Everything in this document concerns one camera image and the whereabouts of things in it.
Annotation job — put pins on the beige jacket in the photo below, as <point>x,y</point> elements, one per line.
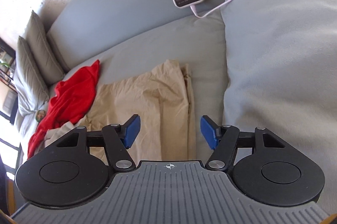
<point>147,97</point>

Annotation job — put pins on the red garment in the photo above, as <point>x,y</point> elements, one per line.
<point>71,97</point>

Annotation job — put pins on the grey sofa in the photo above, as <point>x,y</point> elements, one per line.
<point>147,39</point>

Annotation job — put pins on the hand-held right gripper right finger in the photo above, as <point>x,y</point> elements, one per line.
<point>209,131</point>

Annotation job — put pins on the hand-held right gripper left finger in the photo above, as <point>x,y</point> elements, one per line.
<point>131,131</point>

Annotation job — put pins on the grey-green pillow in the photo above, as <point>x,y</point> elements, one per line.
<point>43,52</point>
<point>29,81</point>

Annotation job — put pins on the light grey sofa cushion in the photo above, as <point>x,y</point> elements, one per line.
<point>276,68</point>

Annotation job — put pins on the wood and metal bookshelf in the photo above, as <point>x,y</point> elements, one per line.
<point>6,66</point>

